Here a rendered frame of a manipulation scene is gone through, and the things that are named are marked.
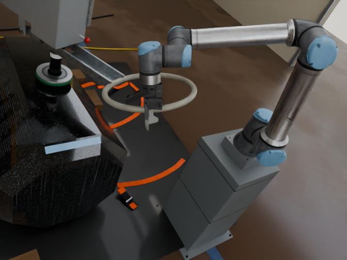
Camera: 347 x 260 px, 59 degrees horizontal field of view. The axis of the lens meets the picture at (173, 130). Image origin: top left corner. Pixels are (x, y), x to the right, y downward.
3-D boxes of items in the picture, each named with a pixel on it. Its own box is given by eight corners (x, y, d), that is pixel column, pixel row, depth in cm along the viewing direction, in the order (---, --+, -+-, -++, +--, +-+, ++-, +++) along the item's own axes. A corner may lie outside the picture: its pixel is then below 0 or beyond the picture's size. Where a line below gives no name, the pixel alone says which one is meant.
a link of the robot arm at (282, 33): (319, 12, 134) (166, 22, 136) (330, 25, 125) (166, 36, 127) (312, 36, 142) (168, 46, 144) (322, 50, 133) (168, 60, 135)
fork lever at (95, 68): (15, 31, 179) (15, 23, 175) (42, 25, 193) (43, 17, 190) (104, 91, 162) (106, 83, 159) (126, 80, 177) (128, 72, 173)
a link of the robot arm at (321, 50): (273, 146, 179) (335, 26, 127) (281, 171, 167) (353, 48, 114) (248, 145, 178) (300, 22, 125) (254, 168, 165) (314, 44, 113)
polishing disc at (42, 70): (36, 82, 181) (36, 80, 180) (35, 62, 195) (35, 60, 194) (73, 85, 190) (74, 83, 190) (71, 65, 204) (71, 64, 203)
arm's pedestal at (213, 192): (199, 189, 278) (243, 122, 224) (232, 237, 252) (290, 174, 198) (153, 205, 249) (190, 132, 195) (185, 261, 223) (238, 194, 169)
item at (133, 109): (81, 100, 152) (80, 94, 150) (139, 71, 188) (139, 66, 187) (164, 123, 130) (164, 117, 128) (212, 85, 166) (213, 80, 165)
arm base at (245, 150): (245, 130, 202) (251, 119, 195) (266, 150, 194) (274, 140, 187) (227, 139, 190) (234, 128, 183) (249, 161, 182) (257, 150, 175)
